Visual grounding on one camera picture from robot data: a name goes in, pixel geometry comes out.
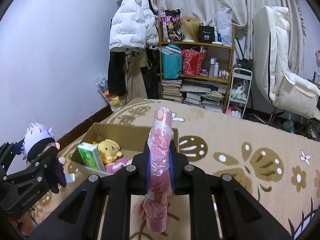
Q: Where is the white-haired anime plush doll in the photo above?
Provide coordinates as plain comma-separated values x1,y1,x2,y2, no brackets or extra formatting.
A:
21,122,67,194

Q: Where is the pink white plush toy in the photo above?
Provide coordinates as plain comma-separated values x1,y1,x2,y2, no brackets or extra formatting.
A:
105,158,132,174

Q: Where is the green tissue pack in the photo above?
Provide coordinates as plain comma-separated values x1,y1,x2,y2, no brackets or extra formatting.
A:
77,142,105,172

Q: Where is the yellow dog plush toy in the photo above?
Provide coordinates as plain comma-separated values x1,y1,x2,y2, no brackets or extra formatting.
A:
98,139,123,164

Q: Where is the pink towel roll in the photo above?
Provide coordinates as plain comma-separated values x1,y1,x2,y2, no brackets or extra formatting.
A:
134,107,174,233

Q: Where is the person's left hand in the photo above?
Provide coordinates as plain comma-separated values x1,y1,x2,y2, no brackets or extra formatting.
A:
8,212,34,236

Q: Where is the open cardboard box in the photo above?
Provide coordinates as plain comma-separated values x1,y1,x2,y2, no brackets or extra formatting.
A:
71,123,179,177

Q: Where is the bag of snacks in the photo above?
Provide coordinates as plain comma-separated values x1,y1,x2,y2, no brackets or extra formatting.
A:
95,74,122,112

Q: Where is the pile of magazines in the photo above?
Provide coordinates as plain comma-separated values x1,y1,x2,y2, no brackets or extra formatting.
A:
180,78,228,113

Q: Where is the white metal trolley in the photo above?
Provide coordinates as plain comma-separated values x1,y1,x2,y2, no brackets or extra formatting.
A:
226,67,253,119

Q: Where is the black hanging coat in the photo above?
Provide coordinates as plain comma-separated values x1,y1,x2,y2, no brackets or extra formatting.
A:
107,51,127,96

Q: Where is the stack of books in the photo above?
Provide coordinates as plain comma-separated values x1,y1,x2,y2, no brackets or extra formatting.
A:
161,79,183,102

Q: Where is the wooden shelf unit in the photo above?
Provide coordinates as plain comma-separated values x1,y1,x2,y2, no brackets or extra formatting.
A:
159,24,236,113

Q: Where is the red patterned bag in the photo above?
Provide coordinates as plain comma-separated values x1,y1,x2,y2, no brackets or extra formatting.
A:
182,49,206,77

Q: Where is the beige trench coat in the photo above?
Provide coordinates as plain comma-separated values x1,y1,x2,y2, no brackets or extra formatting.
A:
122,50,149,104

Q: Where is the teal bag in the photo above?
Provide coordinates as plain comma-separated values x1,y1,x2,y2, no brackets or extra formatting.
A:
159,44,183,80

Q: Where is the pink desk fan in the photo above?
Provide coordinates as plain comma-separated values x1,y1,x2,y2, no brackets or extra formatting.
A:
315,50,320,64

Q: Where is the black box number 40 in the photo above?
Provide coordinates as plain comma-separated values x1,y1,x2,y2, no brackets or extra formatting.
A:
198,25,215,43

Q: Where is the cream puffer coat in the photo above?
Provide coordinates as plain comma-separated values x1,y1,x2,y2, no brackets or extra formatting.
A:
253,6,319,120

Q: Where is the clear plastic bag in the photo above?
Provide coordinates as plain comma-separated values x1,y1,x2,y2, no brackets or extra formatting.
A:
216,11,233,47

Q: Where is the blonde wig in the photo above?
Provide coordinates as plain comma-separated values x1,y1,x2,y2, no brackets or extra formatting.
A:
180,17,201,42

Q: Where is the white puffer jacket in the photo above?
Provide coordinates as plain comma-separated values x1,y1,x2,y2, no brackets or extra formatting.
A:
109,0,159,52

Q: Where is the pink black anime merchandise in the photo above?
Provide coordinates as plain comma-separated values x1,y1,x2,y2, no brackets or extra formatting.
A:
160,9,181,42

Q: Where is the beige curtain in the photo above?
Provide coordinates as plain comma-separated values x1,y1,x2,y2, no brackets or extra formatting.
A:
153,0,306,76

